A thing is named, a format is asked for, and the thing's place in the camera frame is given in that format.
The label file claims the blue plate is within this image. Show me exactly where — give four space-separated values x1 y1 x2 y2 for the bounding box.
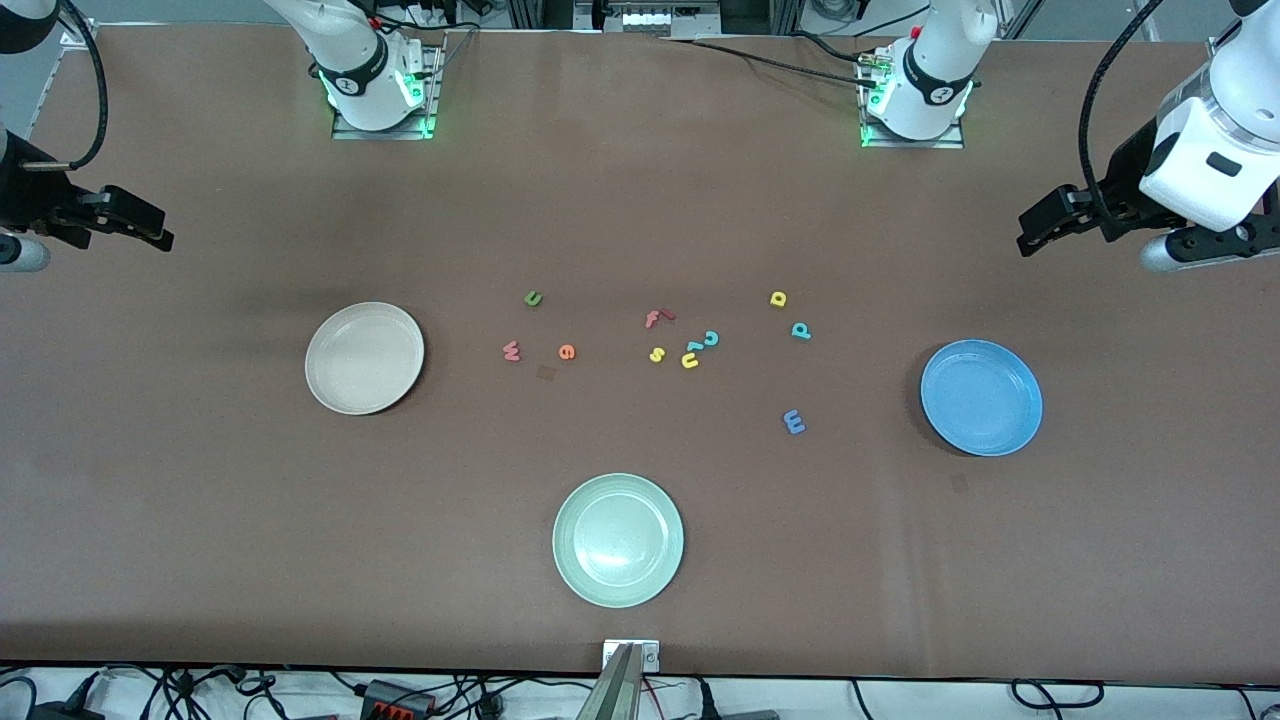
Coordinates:
920 339 1044 458

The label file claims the brown plate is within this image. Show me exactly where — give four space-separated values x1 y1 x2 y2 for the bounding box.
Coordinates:
304 301 426 416

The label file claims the silver electronics box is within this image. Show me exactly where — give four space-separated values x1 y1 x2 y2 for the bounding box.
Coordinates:
600 0 723 39

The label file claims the black orange power strip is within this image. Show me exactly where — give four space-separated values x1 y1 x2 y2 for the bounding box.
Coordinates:
360 679 438 720

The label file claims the green plate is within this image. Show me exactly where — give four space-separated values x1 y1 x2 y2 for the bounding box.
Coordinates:
552 473 686 609

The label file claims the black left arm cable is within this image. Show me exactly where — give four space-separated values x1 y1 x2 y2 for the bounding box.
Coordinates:
1078 0 1167 233

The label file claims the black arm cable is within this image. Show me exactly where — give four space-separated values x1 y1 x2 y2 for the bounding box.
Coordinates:
1078 0 1167 233
20 0 109 172

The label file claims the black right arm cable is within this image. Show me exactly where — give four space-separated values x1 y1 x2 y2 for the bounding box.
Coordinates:
20 0 109 172

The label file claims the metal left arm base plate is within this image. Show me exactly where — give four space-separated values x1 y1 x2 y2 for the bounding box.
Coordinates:
858 45 967 151

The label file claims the short black table cable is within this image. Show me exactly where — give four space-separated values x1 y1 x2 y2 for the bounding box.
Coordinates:
790 30 869 64

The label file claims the long black table cable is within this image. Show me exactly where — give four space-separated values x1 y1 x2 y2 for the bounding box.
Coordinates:
660 36 883 87

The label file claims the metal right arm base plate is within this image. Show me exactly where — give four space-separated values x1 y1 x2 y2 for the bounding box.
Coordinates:
330 40 448 142

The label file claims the looped black floor cable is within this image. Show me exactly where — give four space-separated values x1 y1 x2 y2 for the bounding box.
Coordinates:
1009 678 1107 712

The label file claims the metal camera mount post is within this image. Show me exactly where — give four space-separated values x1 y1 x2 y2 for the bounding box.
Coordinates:
575 640 662 720

